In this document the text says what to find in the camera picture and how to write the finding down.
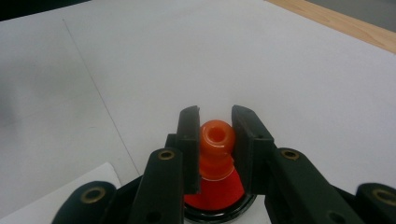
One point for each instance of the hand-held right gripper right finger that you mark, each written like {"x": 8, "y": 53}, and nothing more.
{"x": 249, "y": 146}

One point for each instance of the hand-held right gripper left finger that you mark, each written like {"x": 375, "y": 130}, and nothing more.
{"x": 189, "y": 146}

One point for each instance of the orange stamp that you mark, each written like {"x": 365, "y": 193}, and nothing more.
{"x": 217, "y": 146}

